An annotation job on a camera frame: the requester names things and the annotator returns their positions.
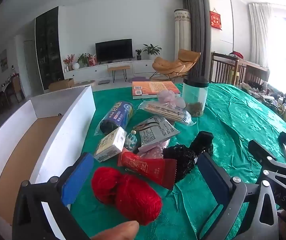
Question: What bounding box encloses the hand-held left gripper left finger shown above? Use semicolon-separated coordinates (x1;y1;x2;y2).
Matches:
12;152;95;240

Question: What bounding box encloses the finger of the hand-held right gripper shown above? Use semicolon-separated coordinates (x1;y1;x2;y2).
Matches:
248;139;279;173

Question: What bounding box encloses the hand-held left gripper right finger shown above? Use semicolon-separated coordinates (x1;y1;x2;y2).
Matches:
196;152;281;240

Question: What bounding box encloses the black lace fabric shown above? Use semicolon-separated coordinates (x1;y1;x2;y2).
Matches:
163;131;214;180

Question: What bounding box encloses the white cardboard box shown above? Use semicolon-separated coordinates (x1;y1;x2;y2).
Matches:
0;85;96;240

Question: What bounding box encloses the red yarn ball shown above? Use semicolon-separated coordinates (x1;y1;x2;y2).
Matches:
91;167;163;226

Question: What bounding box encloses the pink dotted pouch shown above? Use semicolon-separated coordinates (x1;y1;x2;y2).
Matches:
137;140;171;159

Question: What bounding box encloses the red snack packet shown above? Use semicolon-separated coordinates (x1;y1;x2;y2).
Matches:
118;148;178;190

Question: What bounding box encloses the pink bath loofah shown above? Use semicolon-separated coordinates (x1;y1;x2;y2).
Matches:
156;89;186;108

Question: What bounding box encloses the green tablecloth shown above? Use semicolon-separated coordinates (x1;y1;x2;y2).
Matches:
69;82;286;240

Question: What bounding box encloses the yellow tissue packet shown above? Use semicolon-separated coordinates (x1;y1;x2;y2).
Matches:
94;127;128;162

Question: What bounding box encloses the teal patterned pouch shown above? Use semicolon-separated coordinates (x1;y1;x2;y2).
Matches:
125;129;141;152

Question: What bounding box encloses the white printed packet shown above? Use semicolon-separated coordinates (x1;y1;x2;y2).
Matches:
133;115;181;153

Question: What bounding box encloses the blue garbage bag roll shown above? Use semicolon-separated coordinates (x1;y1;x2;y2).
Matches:
94;101;135;137

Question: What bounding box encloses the bag of cotton swabs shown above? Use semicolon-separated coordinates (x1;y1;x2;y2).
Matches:
137;101;197;127

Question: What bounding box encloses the dark wooden chair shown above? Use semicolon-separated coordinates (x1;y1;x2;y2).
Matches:
238;64;270;88
211;52;238;84

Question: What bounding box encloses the clear jar with black lid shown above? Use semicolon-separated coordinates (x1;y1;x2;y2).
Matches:
182;76;209;117

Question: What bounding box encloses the brown cardboard box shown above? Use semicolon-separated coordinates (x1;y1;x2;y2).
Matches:
48;78;75;92

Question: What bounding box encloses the orange book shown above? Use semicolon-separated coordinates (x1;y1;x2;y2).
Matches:
132;81;181;100

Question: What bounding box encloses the white television cabinet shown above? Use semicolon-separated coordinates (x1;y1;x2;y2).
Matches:
63;59;158;83

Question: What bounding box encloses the dark dining chair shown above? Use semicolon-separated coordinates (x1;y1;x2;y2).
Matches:
4;74;26;103

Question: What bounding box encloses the wooden bench with metal legs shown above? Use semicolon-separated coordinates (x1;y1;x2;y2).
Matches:
107;65;131;82

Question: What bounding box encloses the red flower arrangement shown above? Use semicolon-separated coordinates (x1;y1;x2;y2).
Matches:
63;54;75;71

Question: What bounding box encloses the leafy green plant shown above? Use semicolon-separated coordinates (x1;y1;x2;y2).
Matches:
77;53;92;67

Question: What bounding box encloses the orange lounge chair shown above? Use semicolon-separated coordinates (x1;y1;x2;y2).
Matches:
152;49;201;83

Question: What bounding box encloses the white curtain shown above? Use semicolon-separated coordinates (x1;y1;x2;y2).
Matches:
248;2;273;68

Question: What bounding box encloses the tall black cabinet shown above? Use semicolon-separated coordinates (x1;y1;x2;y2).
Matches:
35;6;65;90

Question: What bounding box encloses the black television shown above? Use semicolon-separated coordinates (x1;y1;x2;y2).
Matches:
95;39;133;63

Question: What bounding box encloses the large potted plant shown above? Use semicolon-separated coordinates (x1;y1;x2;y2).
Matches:
143;44;162;60

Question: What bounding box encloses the covered standing air conditioner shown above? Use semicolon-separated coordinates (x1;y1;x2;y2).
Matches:
174;9;192;63

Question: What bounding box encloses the grey curtain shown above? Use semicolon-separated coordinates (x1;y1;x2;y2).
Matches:
182;0;212;83

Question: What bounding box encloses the framed wall picture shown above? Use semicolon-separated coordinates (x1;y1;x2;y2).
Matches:
0;49;8;73

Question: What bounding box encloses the red wall hanging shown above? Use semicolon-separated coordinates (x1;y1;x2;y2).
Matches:
209;8;222;30

